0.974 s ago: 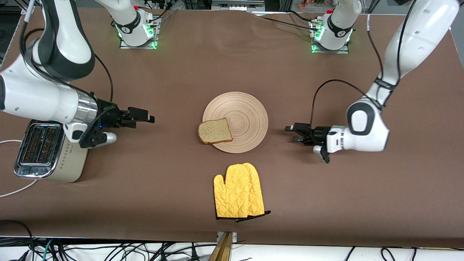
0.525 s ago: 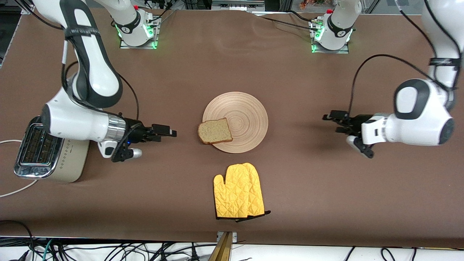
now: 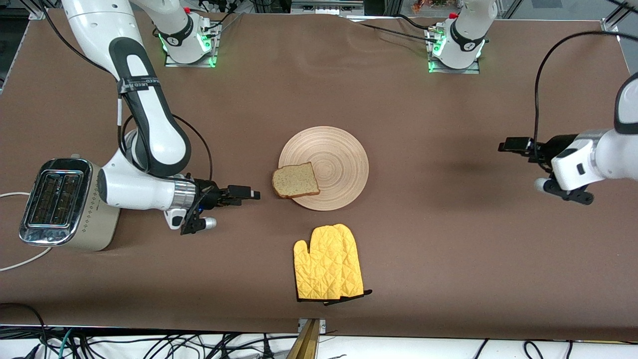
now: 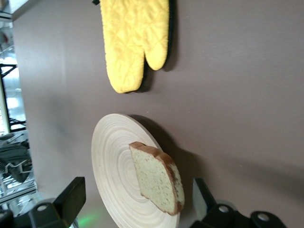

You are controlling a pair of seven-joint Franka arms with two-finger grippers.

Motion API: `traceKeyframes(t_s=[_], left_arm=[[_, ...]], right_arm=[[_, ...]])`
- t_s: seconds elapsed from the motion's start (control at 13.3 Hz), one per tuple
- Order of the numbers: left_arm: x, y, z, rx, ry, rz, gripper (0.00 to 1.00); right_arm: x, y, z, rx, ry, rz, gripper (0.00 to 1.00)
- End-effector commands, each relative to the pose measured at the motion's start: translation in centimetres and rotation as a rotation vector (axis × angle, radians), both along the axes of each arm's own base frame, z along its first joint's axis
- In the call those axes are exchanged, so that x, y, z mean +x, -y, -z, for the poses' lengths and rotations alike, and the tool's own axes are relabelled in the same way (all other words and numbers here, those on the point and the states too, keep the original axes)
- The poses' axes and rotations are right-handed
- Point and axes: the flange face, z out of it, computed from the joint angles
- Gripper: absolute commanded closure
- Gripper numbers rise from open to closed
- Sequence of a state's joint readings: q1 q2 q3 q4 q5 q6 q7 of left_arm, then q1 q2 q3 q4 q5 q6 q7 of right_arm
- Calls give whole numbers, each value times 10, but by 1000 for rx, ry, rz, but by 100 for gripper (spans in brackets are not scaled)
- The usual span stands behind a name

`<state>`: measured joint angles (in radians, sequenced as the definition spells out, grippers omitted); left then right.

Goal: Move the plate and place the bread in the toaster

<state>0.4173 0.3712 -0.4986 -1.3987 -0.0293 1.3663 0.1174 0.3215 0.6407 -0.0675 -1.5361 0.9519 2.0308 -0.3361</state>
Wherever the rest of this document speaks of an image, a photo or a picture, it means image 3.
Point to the cream and chrome toaster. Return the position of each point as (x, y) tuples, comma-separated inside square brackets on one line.
[(60, 199)]

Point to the aluminium corner bracket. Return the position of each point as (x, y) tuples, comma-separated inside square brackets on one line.
[(609, 26), (37, 14)]

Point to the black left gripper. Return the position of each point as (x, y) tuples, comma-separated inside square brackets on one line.
[(554, 145)]

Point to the brown bread slice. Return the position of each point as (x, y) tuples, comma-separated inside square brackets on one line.
[(295, 180)]

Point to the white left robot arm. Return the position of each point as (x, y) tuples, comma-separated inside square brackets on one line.
[(463, 42)]

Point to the aluminium frame profile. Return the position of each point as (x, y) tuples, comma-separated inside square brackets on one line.
[(324, 7)]

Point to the small silver metal bracket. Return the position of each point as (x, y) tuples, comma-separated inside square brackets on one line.
[(323, 325)]

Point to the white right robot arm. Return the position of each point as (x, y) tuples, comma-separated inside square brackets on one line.
[(129, 192)]

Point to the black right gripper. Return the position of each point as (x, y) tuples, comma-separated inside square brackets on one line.
[(210, 194)]

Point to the brass coloured metal bar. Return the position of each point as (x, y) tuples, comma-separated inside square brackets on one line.
[(305, 346)]

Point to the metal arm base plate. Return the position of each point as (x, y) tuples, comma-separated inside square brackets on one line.
[(456, 71), (189, 65)]

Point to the round wooden plate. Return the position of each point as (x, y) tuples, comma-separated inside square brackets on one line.
[(339, 154)]

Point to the yellow quilted oven mitt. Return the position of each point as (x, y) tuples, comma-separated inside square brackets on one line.
[(355, 269), (314, 269)]

